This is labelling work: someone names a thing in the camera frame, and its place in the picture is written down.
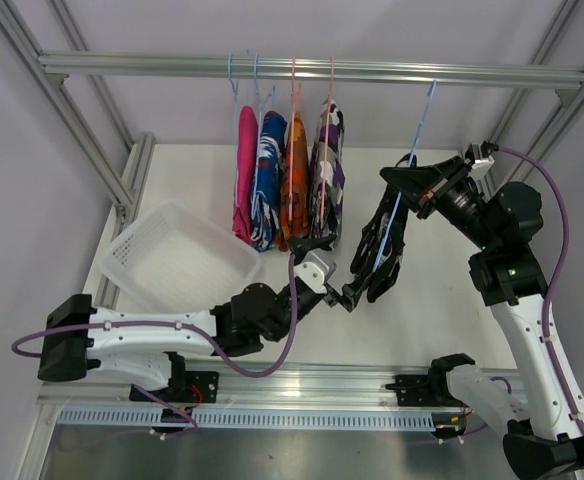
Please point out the blue hanger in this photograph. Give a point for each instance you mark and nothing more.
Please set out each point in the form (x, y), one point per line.
(261, 103)
(414, 146)

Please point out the slotted cable duct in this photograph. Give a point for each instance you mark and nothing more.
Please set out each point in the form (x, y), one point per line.
(233, 418)

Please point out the purple grey patterned trousers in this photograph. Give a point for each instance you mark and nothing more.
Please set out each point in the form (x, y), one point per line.
(336, 178)

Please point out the aluminium hanging rail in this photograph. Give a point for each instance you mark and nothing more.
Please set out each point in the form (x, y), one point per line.
(353, 71)

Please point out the right aluminium frame post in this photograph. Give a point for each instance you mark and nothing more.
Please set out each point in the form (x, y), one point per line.
(539, 33)

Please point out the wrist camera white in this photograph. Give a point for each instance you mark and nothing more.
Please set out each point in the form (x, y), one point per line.
(315, 271)
(480, 157)

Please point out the orange patterned trousers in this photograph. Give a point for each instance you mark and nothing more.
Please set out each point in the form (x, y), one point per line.
(282, 238)

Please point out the aluminium frame post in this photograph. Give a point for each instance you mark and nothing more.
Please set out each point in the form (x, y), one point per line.
(539, 33)
(124, 190)

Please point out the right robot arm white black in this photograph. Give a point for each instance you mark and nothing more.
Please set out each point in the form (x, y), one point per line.
(543, 436)

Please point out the black white patterned trousers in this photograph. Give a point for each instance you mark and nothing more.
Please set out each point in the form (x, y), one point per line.
(379, 240)

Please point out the blue white patterned trousers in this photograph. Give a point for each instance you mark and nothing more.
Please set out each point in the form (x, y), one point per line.
(265, 200)

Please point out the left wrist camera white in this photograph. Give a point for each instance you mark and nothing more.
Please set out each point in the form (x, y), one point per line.
(315, 271)

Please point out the white plastic basket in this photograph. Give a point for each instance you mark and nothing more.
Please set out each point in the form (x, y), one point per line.
(172, 260)

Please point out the left aluminium frame post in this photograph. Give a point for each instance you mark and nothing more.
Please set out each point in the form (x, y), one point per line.
(124, 190)

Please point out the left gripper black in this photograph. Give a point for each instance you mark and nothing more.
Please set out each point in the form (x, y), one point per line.
(348, 298)

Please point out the pink hanger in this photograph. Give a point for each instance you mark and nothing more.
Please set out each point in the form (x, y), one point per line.
(326, 143)
(294, 182)

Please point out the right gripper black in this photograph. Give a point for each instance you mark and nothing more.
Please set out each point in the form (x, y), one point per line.
(416, 182)

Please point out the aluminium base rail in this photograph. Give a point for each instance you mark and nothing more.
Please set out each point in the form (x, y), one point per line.
(293, 386)

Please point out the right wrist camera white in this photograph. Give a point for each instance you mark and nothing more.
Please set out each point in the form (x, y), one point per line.
(480, 157)

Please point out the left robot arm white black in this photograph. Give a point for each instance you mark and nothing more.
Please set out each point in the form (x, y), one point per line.
(147, 351)

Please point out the pink trousers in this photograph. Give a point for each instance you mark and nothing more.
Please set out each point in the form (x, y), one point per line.
(245, 166)

